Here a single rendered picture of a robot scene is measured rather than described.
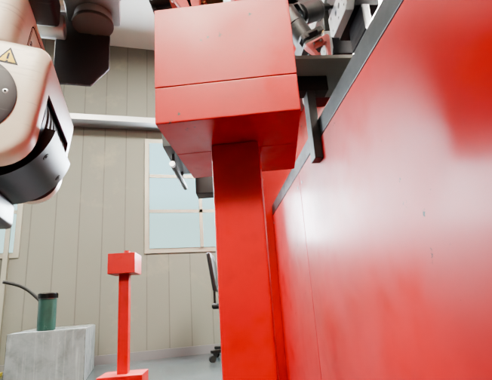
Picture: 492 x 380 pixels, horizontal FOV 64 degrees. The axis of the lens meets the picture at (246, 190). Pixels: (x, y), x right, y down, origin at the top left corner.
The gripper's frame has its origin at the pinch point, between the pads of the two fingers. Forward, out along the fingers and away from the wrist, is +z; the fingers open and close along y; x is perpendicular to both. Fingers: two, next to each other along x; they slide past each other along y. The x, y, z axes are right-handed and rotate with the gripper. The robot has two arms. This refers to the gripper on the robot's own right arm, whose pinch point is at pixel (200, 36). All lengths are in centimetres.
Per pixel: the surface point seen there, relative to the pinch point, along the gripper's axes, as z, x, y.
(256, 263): 29.7, 2.9, -2.2
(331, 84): -13, 48, 30
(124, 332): 21, 195, -92
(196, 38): 4.0, -4.6, -0.6
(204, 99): 11.7, -4.4, -2.0
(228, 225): 24.4, 2.8, -4.0
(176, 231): -71, 361, -79
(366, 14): -25, 42, 43
